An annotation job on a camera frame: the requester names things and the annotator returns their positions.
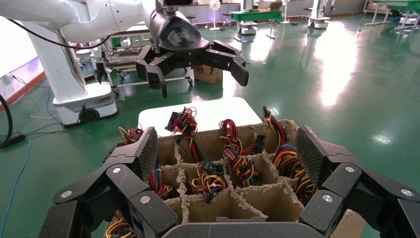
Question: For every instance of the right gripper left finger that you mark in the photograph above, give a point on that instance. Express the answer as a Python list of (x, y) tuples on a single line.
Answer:
[(124, 184)]

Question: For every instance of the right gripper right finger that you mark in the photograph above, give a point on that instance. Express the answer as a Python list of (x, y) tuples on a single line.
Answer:
[(341, 184)]

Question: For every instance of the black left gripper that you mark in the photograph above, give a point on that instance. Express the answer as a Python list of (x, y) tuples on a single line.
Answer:
[(177, 36)]

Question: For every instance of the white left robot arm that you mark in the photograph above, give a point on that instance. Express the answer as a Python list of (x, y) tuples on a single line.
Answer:
[(82, 16)]

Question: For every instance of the cardboard box on floor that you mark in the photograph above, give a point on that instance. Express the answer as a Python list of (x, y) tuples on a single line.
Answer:
[(210, 75)]

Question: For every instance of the black stool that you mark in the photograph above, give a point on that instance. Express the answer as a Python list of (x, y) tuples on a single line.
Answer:
[(227, 16)]

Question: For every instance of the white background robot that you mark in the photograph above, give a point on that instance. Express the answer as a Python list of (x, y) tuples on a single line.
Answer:
[(247, 28), (318, 21)]

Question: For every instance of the green covered table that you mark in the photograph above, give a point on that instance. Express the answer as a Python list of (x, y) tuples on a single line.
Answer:
[(256, 15), (400, 5)]

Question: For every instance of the brown cardboard divider box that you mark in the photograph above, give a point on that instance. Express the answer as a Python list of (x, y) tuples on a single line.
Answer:
[(223, 207)]

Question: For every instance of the black power strip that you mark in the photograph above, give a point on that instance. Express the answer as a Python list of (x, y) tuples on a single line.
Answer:
[(16, 138)]

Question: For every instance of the white robot torso and base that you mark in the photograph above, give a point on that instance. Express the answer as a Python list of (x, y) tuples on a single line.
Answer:
[(65, 75)]

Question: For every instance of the white pedestal fan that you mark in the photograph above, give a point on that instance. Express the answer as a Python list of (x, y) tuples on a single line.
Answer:
[(215, 5)]

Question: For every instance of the grey left wrist camera housing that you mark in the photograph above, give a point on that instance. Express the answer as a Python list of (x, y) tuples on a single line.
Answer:
[(177, 2)]

